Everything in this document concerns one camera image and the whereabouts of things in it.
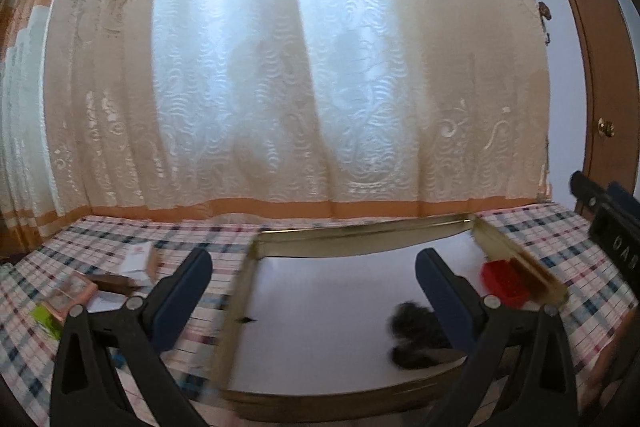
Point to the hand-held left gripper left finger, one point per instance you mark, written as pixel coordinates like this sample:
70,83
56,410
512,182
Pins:
184,289

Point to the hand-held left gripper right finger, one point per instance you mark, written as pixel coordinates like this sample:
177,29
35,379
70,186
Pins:
442,302

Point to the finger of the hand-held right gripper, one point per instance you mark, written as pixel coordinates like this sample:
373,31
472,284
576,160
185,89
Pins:
621,197
587,192

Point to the clear plastic case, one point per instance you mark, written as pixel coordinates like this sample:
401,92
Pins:
107,302

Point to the gold tin tray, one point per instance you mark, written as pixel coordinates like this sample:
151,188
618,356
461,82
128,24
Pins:
360,234

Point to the pink card box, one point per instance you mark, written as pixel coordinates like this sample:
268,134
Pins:
67,299

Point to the green toy block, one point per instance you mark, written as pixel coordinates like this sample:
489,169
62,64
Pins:
45,319

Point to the black textured object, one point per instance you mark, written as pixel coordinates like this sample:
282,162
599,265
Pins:
415,324

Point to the plaid bed sheet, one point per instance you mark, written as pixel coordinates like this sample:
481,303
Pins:
575,257

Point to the white paper box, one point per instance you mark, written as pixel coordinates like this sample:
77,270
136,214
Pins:
137,259

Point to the red toy block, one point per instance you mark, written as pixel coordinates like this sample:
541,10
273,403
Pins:
502,282

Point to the dark brown wooden block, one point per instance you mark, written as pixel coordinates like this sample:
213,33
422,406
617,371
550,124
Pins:
117,283

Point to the brass door knob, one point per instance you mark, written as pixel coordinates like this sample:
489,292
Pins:
607,127

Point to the brown wooden door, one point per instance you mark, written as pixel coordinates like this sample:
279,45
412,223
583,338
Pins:
600,57

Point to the metal curtain hook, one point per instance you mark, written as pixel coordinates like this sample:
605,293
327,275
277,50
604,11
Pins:
545,14

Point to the cream lace curtain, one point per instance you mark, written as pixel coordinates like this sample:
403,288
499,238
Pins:
300,72

